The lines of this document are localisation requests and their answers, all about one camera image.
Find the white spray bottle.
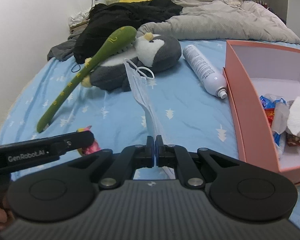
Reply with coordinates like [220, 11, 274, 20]
[182, 44, 228, 99]

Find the grey duvet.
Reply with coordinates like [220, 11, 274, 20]
[136, 0, 300, 47]

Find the blue tissue pack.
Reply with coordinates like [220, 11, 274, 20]
[259, 94, 293, 153]

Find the grey penguin plush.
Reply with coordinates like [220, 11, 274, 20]
[81, 32, 182, 92]

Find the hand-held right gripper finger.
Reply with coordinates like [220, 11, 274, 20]
[156, 135, 241, 189]
[67, 135, 156, 190]

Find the brown cardboard box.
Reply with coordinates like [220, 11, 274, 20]
[69, 21, 89, 34]

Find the grey cloth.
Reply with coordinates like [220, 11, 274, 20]
[47, 34, 88, 62]

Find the green plush massage stick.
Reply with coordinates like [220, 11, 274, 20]
[37, 26, 137, 134]

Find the red foil snack packet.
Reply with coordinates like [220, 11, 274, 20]
[265, 107, 276, 126]

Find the row of small bottles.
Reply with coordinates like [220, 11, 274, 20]
[249, 0, 272, 10]

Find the black clothing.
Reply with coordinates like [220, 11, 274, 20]
[73, 0, 184, 64]

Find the brown snack packet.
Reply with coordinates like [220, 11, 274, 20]
[286, 134, 300, 147]

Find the blue patterned bed sheet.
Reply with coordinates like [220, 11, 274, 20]
[0, 39, 300, 228]

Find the white crumpled cloth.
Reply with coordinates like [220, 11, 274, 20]
[69, 7, 93, 27]

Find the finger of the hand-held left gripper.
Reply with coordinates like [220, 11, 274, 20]
[57, 131, 94, 155]

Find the pink cardboard box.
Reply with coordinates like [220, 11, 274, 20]
[222, 39, 300, 186]

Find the pink small toy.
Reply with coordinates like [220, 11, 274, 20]
[76, 126, 101, 155]

